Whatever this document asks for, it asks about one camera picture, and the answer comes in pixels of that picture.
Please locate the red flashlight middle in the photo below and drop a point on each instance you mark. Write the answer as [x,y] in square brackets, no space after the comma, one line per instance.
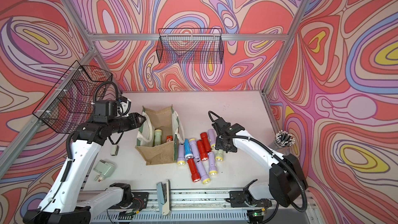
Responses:
[202,151]

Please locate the long purple flashlight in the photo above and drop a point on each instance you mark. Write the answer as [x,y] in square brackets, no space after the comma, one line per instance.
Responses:
[197,159]

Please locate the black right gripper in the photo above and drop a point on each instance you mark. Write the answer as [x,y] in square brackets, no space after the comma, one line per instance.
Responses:
[218,145]

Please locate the black wire basket left wall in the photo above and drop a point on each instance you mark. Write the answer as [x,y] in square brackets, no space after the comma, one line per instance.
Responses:
[70,101]

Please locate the red flashlight bottom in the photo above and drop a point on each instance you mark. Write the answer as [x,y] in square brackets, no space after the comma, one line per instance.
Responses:
[193,170]

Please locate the purple flashlight far left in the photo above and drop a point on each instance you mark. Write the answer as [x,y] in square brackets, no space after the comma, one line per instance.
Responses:
[181,156]

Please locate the purple flashlight lower right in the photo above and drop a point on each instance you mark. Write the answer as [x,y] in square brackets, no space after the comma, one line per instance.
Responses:
[212,164]

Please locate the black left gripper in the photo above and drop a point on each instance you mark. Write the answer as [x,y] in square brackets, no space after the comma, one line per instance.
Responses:
[134,120]

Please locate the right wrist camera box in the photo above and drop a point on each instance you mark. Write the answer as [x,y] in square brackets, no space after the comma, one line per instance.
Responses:
[221,126]

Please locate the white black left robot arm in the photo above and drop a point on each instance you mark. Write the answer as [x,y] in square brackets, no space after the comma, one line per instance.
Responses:
[60,205]

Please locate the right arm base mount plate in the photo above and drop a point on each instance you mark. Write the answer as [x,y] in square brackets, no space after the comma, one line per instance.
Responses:
[240,198]

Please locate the metal cup of pencils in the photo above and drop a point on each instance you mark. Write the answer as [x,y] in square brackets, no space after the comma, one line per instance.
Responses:
[282,140]

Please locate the blue beige stapler tool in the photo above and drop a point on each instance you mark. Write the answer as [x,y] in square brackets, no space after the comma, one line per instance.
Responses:
[164,197]

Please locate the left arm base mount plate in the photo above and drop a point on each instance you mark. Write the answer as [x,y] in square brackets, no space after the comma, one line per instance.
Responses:
[139,201]

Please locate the black wire basket back wall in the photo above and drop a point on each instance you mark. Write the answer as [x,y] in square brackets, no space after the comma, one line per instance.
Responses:
[190,46]

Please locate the black wire basket wall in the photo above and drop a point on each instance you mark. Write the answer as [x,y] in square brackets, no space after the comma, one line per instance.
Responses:
[190,46]
[70,101]

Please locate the red flashlight top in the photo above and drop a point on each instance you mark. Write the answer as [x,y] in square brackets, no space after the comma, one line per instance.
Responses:
[205,141]

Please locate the burlap tote bag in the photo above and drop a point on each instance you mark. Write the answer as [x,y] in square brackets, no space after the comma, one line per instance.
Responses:
[168,121]

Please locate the red flashlight with logo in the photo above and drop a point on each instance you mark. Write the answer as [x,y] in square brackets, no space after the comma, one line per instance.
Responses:
[169,139]

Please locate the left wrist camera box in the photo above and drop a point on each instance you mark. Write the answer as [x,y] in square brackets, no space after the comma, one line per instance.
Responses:
[105,110]

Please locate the light green flashlight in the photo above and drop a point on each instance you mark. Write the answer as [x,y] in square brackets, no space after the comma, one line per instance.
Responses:
[158,137]
[219,155]

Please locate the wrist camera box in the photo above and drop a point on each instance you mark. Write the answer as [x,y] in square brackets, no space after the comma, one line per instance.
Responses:
[105,110]
[221,126]

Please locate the purple flashlight top right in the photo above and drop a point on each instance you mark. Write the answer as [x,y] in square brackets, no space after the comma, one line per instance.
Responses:
[212,138]

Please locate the light green plug device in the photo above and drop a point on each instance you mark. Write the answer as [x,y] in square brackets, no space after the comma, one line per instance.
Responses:
[104,170]

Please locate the blue flashlight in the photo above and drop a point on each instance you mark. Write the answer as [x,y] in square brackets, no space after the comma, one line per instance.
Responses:
[187,150]

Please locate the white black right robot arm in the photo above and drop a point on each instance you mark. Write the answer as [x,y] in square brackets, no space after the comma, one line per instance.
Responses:
[286,182]

